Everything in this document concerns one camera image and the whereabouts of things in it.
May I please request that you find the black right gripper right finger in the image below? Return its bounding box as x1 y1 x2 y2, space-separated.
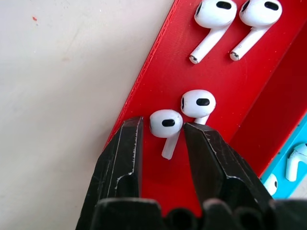
183 122 274 215

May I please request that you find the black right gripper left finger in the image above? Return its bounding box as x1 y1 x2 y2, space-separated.
75 116 144 230

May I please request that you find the white earbud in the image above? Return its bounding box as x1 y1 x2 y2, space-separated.
180 89 216 126
263 173 279 196
189 0 238 65
285 143 307 182
229 0 283 61
149 109 184 161

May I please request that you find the blue plastic tray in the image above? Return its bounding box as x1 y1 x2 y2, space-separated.
260 124 307 199

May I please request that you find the red plastic tray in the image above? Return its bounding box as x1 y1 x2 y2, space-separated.
103 0 307 218

